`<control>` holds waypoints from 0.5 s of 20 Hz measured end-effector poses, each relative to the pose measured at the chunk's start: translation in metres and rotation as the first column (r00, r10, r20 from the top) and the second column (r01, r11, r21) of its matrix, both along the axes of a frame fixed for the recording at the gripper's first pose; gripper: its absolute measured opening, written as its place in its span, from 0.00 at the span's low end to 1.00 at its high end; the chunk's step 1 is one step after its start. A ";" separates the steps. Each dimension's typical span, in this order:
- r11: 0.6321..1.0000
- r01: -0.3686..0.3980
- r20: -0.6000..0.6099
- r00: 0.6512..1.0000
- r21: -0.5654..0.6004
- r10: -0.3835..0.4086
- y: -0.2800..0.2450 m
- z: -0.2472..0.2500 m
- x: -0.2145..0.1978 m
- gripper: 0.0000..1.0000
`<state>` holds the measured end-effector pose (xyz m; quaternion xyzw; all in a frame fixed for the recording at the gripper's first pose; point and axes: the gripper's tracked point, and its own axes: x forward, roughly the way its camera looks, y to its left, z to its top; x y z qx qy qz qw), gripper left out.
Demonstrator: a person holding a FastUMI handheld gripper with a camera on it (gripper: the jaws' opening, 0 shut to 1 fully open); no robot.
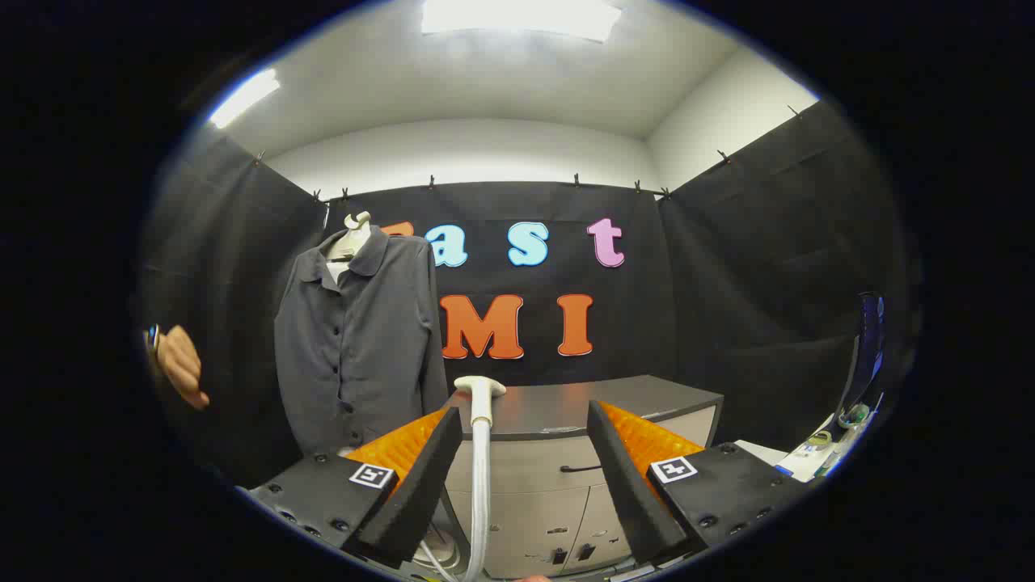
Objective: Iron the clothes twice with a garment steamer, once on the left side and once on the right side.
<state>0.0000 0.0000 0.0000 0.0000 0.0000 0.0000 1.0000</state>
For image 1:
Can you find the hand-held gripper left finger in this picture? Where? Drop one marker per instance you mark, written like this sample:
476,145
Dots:
420,485

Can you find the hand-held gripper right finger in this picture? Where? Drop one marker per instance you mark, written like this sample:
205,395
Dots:
627,485

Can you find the grey button shirt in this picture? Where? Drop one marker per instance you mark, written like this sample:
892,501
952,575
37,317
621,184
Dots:
364,347

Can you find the cream clothes hanger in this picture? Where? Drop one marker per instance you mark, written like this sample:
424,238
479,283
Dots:
353,238

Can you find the grey cabinet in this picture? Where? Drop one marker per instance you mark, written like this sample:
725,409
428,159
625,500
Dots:
534,501

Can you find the white printed papers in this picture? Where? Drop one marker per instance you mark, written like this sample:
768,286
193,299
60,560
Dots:
808,461

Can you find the dark wristwatch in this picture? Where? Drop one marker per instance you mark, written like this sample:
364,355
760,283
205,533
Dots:
152,337

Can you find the small ceiling light panel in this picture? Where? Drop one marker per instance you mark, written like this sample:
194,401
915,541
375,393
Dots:
242,97

